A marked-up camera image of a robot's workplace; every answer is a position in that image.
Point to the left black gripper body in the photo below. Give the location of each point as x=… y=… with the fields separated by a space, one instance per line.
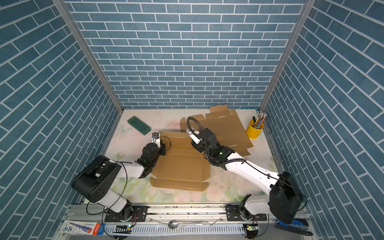
x=161 y=151

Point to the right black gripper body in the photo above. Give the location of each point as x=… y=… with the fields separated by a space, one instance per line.
x=201 y=146

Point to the cardboard box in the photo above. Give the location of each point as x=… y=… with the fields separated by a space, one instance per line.
x=227 y=127
x=183 y=167

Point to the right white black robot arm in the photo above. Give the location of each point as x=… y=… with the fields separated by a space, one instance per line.
x=285 y=198

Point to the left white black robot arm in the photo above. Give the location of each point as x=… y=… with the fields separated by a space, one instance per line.
x=95 y=180

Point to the green rectangular sponge block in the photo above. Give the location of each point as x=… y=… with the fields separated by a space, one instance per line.
x=139 y=125

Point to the yellow pen cup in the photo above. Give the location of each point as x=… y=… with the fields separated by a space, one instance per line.
x=253 y=132

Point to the pens in cup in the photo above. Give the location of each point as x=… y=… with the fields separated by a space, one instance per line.
x=259 y=121

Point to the metal spoon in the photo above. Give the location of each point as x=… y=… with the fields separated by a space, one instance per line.
x=174 y=224

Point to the white blue product package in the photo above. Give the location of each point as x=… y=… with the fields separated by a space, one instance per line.
x=82 y=228

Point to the blue black pliers tool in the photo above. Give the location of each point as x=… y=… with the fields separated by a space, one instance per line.
x=298 y=226

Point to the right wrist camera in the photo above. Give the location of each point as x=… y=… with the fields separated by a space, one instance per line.
x=194 y=134

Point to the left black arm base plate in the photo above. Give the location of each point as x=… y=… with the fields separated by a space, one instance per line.
x=131 y=214

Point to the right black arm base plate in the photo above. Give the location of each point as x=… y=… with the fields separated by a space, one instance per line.
x=236 y=213

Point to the white slotted cable duct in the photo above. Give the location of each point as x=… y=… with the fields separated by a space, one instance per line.
x=155 y=230

